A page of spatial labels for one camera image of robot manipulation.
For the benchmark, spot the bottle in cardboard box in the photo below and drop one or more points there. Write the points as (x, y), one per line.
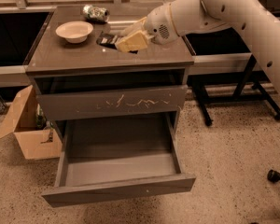
(40, 119)

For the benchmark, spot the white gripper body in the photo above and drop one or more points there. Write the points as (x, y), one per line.
(159, 24)

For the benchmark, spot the cardboard box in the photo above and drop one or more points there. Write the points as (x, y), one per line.
(35, 144)

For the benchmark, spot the black office chair caster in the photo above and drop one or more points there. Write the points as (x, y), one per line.
(273, 176)

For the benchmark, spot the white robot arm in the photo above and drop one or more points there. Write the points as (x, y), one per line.
(190, 17)

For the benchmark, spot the black side table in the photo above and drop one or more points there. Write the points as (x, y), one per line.
(233, 69)

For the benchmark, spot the open grey drawer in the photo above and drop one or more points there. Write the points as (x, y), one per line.
(115, 158)

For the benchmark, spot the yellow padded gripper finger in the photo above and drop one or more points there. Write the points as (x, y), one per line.
(137, 28)
(135, 41)

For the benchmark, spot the white ceramic bowl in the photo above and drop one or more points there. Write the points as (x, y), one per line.
(74, 31)

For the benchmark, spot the grey drawer cabinet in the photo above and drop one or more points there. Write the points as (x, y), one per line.
(58, 66)

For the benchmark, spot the closed scratched grey drawer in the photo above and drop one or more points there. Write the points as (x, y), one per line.
(98, 104)

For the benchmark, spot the crushed green soda can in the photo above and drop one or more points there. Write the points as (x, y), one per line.
(98, 14)

